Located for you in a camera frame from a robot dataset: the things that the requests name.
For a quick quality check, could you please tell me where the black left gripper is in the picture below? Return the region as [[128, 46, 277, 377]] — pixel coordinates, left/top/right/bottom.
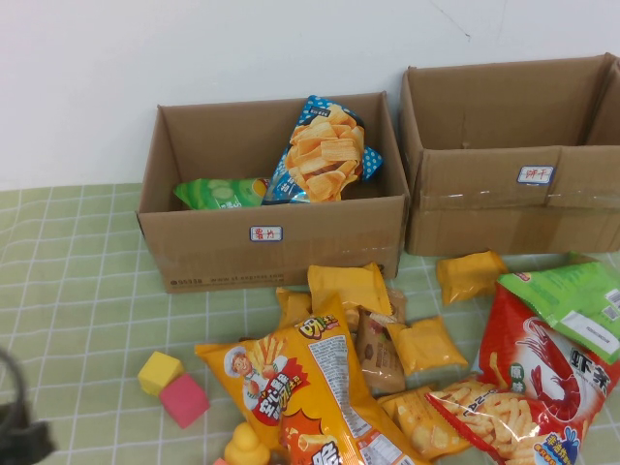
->
[[0, 402, 55, 465]]

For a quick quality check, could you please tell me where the large yellow fries snack bag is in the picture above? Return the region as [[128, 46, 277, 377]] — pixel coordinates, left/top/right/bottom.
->
[[194, 293, 432, 465]]

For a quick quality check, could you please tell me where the small plain yellow snack packet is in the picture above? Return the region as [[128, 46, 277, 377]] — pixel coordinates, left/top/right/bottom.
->
[[386, 315, 470, 377], [307, 263, 392, 324], [435, 250, 509, 306], [274, 287, 314, 330]]

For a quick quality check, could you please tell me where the green snack bag with barcode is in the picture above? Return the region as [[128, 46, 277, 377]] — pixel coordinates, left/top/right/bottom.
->
[[496, 251, 620, 364]]

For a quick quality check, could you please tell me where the yellow foam cube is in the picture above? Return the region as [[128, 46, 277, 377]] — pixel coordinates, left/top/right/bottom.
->
[[137, 351, 186, 398]]

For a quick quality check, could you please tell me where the green checked tablecloth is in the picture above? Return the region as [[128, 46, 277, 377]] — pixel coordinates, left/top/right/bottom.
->
[[0, 183, 620, 465]]

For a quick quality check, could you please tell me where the pink foam cube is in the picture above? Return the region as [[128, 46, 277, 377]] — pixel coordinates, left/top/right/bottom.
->
[[158, 371, 211, 430]]

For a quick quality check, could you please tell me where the yellow rubber duck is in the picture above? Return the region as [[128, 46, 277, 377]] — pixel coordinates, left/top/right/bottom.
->
[[223, 420, 272, 465]]

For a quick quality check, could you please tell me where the green cucumber chips bag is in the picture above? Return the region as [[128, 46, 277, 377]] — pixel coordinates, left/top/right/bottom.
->
[[172, 177, 271, 212]]

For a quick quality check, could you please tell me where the cardboard box with printed web address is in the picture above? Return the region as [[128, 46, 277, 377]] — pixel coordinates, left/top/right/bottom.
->
[[136, 91, 411, 295]]

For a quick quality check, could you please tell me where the brown biscuit packet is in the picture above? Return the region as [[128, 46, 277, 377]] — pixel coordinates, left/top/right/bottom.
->
[[356, 309, 407, 394], [385, 289, 408, 325]]

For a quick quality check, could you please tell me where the yellow cracker packet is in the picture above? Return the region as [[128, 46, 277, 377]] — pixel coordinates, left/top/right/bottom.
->
[[376, 385, 474, 461]]

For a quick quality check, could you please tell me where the blue polka dot chips bag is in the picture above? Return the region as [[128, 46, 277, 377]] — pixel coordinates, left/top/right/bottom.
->
[[261, 95, 384, 205]]

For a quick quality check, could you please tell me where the large taped cardboard box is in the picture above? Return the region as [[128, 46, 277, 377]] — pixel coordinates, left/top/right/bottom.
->
[[397, 51, 620, 257]]

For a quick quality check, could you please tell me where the red shrimp sticks bag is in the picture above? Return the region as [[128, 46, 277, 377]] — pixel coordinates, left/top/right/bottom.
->
[[424, 283, 620, 465]]

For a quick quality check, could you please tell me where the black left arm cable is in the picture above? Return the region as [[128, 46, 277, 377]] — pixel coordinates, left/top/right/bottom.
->
[[0, 347, 24, 413]]

